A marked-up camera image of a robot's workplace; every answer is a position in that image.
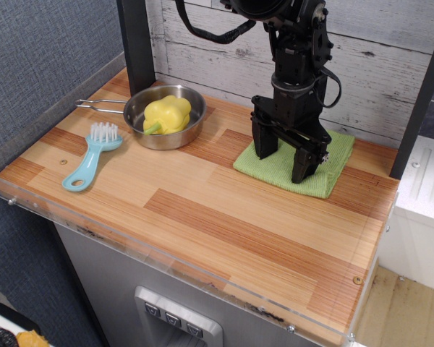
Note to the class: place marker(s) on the black left frame post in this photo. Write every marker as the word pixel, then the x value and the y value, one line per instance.
pixel 133 20

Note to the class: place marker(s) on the green cloth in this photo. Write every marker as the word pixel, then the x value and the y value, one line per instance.
pixel 276 169

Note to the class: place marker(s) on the silver toy fridge cabinet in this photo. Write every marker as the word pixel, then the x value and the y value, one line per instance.
pixel 109 279

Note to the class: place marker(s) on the light blue dish brush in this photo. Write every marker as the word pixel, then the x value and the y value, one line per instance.
pixel 103 137

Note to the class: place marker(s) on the black right frame post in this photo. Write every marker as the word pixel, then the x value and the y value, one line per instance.
pixel 415 122

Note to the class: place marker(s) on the steel pan with wire handle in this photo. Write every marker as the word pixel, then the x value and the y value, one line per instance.
pixel 133 114

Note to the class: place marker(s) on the silver dispenser button panel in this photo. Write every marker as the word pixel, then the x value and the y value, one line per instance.
pixel 166 321

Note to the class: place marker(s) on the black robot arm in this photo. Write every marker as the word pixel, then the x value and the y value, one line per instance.
pixel 300 49

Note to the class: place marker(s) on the yellow toy bell pepper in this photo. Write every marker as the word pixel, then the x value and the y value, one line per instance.
pixel 166 116

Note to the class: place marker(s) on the black frame post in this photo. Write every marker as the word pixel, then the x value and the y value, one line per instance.
pixel 415 122
pixel 133 20

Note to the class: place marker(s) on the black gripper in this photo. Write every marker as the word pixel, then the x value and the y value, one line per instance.
pixel 293 117

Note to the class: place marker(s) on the white side cabinet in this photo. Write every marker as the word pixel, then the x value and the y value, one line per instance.
pixel 407 244

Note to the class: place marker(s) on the yellow object at corner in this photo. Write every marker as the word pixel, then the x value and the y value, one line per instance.
pixel 31 339

